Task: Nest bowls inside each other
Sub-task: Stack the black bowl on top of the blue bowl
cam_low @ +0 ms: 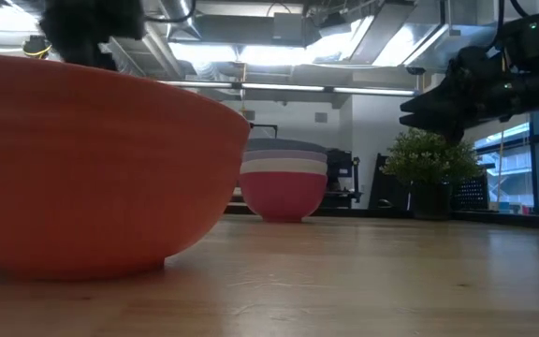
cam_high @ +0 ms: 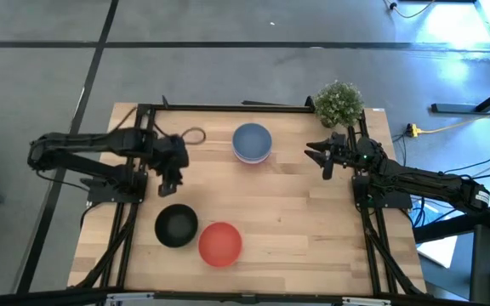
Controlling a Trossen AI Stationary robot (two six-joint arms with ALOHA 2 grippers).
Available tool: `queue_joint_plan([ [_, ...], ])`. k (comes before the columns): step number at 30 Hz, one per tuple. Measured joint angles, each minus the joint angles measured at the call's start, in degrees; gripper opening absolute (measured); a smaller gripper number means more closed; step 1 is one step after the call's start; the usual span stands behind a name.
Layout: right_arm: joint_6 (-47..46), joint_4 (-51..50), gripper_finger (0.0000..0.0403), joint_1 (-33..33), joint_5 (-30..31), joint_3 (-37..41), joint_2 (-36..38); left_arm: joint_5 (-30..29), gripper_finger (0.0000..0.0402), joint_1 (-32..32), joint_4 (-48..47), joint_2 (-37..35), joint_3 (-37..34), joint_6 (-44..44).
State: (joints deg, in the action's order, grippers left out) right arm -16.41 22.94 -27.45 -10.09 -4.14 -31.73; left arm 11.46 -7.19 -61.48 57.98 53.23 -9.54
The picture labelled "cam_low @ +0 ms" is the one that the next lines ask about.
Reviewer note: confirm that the black perforated crate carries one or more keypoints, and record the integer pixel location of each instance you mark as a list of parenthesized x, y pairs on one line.
[(471, 193)]

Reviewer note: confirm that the purple bowl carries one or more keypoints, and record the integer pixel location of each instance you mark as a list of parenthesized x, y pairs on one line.
[(282, 155)]

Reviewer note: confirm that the pink-red bowl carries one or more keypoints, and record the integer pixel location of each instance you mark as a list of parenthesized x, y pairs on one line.
[(282, 196)]

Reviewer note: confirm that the black machine on stand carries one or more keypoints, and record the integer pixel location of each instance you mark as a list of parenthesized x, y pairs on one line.
[(342, 178)]

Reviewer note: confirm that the long ceiling light strip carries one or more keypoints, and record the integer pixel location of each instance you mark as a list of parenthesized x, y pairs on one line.
[(283, 87)]

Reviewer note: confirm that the black yellow round device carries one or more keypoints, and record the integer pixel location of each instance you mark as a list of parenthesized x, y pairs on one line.
[(36, 47)]

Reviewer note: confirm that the black aluminium table frame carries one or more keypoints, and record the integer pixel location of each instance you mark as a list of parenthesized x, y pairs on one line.
[(353, 213)]

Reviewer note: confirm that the orange bowl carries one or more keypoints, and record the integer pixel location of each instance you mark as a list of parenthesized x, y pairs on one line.
[(87, 173)]

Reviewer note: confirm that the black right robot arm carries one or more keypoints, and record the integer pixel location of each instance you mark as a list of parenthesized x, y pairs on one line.
[(538, 23)]

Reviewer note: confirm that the black leaning panel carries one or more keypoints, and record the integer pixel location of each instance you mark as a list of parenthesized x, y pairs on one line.
[(386, 182)]

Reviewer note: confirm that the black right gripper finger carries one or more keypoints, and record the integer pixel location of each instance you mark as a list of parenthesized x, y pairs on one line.
[(431, 100), (431, 122)]

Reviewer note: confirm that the small green potted plant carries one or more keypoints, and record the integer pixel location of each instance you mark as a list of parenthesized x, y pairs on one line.
[(426, 156)]

